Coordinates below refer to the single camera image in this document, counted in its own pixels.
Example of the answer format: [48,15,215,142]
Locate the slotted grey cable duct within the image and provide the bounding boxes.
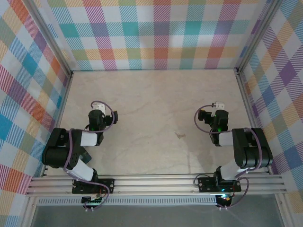
[37,197,218,206]

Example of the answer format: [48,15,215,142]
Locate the dark teal block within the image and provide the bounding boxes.
[81,151,93,164]

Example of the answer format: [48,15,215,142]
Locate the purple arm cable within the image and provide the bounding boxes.
[63,100,118,211]
[194,105,264,210]

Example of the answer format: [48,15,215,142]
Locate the aluminium frame post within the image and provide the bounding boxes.
[236,0,284,73]
[29,0,74,78]

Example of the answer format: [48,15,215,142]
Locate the aluminium mounting rail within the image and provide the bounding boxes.
[26,174,288,197]

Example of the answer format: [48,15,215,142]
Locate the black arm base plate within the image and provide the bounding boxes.
[71,178,115,195]
[197,176,242,193]

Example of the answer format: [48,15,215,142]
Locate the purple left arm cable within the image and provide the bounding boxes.
[63,100,118,211]

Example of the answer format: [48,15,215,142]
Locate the aluminium frame side rail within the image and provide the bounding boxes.
[235,68,295,227]
[21,70,74,227]

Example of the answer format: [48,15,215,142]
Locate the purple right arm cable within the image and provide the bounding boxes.
[194,105,264,210]

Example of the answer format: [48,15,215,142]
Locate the small controller circuit board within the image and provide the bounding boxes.
[81,195,105,205]
[216,194,232,204]

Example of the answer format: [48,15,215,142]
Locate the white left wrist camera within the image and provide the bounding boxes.
[91,102,107,114]

